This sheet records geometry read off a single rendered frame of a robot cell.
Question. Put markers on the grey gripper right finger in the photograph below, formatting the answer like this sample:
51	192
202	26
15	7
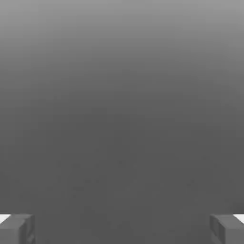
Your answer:
228	230

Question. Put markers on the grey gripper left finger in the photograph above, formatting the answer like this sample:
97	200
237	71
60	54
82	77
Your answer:
15	229

